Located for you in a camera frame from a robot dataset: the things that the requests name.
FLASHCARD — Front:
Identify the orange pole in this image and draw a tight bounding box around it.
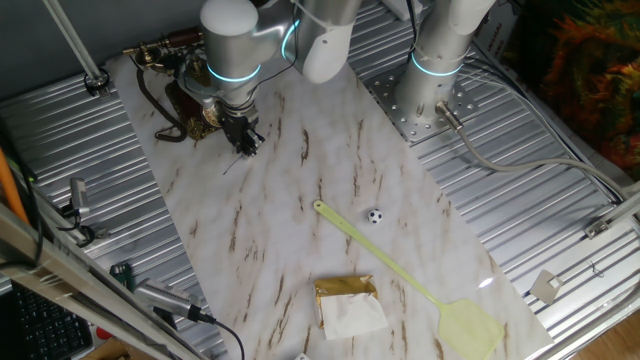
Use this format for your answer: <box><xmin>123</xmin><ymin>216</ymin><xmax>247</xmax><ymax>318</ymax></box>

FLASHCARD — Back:
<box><xmin>0</xmin><ymin>147</ymin><xmax>30</xmax><ymax>226</ymax></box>

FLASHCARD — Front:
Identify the thin cable bundle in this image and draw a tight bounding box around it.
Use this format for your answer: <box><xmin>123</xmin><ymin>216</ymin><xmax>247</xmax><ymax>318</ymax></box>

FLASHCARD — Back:
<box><xmin>464</xmin><ymin>54</ymin><xmax>629</xmax><ymax>201</ymax></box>

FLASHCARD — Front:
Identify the brass and red phone handset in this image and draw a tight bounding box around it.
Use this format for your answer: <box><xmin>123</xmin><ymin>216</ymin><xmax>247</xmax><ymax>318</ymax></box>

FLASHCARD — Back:
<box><xmin>122</xmin><ymin>25</ymin><xmax>205</xmax><ymax>76</ymax></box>

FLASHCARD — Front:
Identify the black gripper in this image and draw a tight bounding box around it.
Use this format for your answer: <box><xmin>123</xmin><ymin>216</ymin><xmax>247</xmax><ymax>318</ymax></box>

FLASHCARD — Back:
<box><xmin>218</xmin><ymin>101</ymin><xmax>267</xmax><ymax>157</ymax></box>

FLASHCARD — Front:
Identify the silver finned camera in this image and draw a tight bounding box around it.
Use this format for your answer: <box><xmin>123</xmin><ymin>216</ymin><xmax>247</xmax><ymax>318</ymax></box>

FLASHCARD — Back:
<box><xmin>134</xmin><ymin>278</ymin><xmax>216</xmax><ymax>324</ymax></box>

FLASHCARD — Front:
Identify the small metal corner bracket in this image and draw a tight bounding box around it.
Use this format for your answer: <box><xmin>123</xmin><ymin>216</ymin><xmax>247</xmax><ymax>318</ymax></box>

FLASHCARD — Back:
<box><xmin>583</xmin><ymin>218</ymin><xmax>611</xmax><ymax>240</ymax></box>

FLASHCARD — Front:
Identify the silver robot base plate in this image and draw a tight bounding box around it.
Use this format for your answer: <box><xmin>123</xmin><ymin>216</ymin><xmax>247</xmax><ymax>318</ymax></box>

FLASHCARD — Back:
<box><xmin>367</xmin><ymin>67</ymin><xmax>479</xmax><ymax>144</ymax></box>

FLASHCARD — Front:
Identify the yellow-green fly swatter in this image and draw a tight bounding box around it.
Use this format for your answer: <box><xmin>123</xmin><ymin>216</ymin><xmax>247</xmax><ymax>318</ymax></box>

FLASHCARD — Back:
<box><xmin>313</xmin><ymin>199</ymin><xmax>506</xmax><ymax>360</ymax></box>

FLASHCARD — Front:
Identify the white marble pattern mat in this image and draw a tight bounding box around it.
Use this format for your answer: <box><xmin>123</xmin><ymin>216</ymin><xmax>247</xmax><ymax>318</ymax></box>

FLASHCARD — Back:
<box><xmin>104</xmin><ymin>9</ymin><xmax>555</xmax><ymax>360</ymax></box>

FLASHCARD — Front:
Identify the small silver camera on mount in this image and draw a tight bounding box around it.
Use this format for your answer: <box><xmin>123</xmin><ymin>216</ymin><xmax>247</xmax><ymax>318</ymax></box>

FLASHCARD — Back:
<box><xmin>59</xmin><ymin>177</ymin><xmax>96</xmax><ymax>246</ymax></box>

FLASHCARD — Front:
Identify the thick grey robot cable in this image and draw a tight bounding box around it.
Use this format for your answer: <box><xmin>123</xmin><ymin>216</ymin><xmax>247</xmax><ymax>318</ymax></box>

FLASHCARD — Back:
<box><xmin>434</xmin><ymin>99</ymin><xmax>631</xmax><ymax>201</ymax></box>

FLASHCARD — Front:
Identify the small blue-handled screwdriver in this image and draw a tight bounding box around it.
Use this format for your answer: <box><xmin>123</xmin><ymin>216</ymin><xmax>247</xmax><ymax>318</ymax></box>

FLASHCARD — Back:
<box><xmin>222</xmin><ymin>153</ymin><xmax>246</xmax><ymax>176</ymax></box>

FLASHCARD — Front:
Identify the antique brass rotary phone base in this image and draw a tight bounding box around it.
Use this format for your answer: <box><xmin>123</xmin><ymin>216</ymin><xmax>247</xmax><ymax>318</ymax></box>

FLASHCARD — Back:
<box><xmin>164</xmin><ymin>54</ymin><xmax>224</xmax><ymax>142</ymax></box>

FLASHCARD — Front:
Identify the white printed paper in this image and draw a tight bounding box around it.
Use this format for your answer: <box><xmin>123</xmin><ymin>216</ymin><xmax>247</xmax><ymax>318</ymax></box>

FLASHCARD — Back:
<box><xmin>472</xmin><ymin>4</ymin><xmax>519</xmax><ymax>66</ymax></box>

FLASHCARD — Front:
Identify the grey square tag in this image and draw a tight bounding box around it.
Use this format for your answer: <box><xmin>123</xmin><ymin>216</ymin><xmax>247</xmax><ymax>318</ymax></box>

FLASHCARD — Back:
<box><xmin>528</xmin><ymin>269</ymin><xmax>565</xmax><ymax>306</ymax></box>

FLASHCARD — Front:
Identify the green hex key set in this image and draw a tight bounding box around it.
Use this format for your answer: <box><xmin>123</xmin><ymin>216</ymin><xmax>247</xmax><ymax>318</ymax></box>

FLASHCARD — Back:
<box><xmin>109</xmin><ymin>262</ymin><xmax>136</xmax><ymax>294</ymax></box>

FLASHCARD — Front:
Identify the aluminium frame beam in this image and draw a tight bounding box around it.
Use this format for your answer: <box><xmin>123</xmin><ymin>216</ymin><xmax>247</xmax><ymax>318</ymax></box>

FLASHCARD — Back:
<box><xmin>0</xmin><ymin>202</ymin><xmax>201</xmax><ymax>360</ymax></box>

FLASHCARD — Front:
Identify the colourful orange green cloth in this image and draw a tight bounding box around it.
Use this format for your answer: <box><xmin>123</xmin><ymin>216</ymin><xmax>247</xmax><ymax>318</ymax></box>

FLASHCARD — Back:
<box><xmin>502</xmin><ymin>0</ymin><xmax>640</xmax><ymax>181</ymax></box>

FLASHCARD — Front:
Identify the gold tissue pack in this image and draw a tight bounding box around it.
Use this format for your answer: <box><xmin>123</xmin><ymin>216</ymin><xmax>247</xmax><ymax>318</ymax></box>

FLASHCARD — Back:
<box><xmin>313</xmin><ymin>274</ymin><xmax>390</xmax><ymax>341</ymax></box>

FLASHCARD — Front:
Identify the aluminium frame pole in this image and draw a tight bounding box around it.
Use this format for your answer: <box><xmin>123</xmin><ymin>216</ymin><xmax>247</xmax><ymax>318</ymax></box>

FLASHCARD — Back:
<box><xmin>42</xmin><ymin>0</ymin><xmax>111</xmax><ymax>97</ymax></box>
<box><xmin>602</xmin><ymin>189</ymin><xmax>640</xmax><ymax>226</ymax></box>

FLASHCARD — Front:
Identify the black camera cable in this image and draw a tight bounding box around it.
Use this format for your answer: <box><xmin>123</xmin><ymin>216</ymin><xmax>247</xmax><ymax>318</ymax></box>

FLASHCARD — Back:
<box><xmin>199</xmin><ymin>317</ymin><xmax>246</xmax><ymax>360</ymax></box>

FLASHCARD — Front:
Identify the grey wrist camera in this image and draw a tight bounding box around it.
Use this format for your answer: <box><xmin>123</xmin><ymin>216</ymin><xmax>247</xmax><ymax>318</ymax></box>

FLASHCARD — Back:
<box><xmin>177</xmin><ymin>62</ymin><xmax>220</xmax><ymax>101</ymax></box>

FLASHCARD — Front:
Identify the black coiled phone cord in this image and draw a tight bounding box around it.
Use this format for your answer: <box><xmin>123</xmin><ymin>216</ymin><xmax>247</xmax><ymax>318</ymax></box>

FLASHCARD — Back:
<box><xmin>130</xmin><ymin>54</ymin><xmax>189</xmax><ymax>144</ymax></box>

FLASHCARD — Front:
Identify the black keyboard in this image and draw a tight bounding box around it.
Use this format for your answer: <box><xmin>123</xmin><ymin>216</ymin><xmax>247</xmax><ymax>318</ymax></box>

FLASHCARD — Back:
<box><xmin>0</xmin><ymin>282</ymin><xmax>94</xmax><ymax>360</ymax></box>

